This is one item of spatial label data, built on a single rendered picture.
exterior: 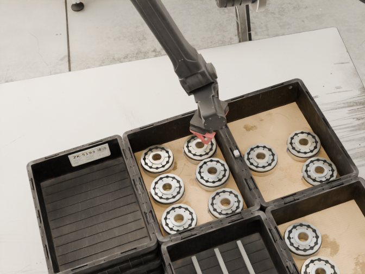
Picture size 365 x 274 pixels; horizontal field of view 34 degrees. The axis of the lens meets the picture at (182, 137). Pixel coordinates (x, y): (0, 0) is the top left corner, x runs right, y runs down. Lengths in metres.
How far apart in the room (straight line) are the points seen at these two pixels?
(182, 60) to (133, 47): 2.05
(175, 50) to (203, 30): 2.11
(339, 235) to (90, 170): 0.78
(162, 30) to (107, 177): 0.70
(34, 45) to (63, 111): 1.38
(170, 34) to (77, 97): 1.01
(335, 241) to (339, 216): 0.08
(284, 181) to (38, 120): 0.94
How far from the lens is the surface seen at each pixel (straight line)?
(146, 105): 2.18
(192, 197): 1.78
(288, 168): 1.84
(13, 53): 3.57
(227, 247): 1.70
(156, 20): 1.27
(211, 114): 1.40
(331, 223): 1.76
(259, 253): 1.70
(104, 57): 3.38
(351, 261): 1.71
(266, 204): 1.65
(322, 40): 2.39
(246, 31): 2.51
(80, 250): 1.76
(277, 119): 1.95
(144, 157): 1.84
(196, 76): 1.40
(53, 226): 1.82
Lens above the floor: 2.36
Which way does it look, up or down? 53 degrees down
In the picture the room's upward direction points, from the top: 8 degrees counter-clockwise
